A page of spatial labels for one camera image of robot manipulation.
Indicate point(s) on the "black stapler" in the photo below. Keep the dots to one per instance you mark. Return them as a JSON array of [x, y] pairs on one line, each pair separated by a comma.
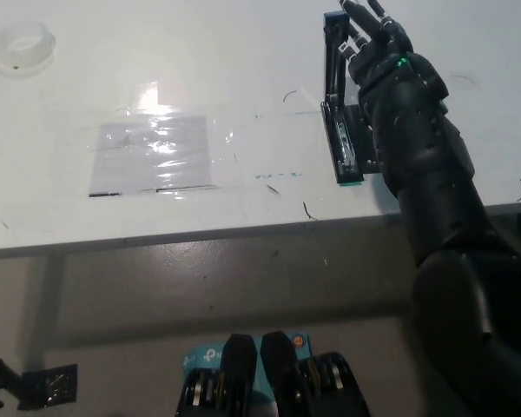
[[345, 143]]

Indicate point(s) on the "teal router box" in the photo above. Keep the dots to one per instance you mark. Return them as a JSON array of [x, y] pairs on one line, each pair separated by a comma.
[[204, 354]]

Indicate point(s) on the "green tape strip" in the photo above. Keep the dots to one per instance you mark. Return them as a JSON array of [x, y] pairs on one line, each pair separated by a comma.
[[351, 184]]

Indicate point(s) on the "black tape mark patch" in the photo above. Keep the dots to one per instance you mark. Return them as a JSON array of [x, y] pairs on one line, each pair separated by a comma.
[[361, 147]]

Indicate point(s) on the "white paper sheet under film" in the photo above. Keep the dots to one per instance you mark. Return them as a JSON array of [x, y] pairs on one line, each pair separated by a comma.
[[152, 154]]

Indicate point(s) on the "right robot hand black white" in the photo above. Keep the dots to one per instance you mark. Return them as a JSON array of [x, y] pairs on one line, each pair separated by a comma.
[[386, 69]]

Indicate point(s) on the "clear tape roll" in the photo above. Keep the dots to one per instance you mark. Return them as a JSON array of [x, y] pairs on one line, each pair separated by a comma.
[[22, 52]]

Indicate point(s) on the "black stand leg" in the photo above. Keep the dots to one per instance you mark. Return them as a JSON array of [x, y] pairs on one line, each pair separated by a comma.
[[4, 369]]

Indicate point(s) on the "grey table leg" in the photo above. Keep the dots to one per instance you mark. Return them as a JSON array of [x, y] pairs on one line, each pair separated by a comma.
[[45, 304]]

